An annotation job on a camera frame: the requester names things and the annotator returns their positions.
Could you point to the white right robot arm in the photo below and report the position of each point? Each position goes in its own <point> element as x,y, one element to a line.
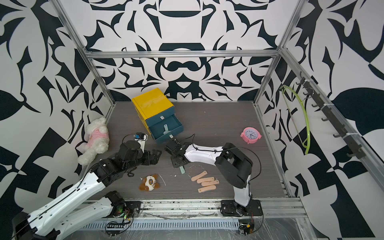
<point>232,163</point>

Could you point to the yellow drawer cabinet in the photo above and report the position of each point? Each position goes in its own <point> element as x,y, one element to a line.
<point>150,104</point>

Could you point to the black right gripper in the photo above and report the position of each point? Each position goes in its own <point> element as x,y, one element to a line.
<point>173,163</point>

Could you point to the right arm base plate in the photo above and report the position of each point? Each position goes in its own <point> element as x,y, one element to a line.
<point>229,208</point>

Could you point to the green toy bow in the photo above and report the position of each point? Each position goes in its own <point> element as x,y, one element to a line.
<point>305,140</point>

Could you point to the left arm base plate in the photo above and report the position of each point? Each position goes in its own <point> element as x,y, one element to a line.
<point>129,208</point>

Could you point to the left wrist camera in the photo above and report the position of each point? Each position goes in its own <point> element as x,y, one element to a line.
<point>141,138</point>

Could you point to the pink alarm clock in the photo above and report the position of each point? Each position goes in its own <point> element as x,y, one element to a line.
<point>250,135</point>

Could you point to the brown white plush toy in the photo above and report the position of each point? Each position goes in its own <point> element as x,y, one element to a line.
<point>149,183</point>

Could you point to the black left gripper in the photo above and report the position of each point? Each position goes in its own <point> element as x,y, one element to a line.
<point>150,161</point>

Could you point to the teal fruit knife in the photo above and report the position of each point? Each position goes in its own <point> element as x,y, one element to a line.
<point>182,170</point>
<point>166,129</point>

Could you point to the white plush dog pink shirt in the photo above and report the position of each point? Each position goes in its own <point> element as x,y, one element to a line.
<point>98,142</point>

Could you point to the black wall hook rack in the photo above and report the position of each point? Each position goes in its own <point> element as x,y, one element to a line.
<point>331,115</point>

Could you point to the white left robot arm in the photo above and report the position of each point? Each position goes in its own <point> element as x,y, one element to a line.
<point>59,218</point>

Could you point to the teal top drawer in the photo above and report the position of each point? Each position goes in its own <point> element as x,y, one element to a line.
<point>160,116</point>

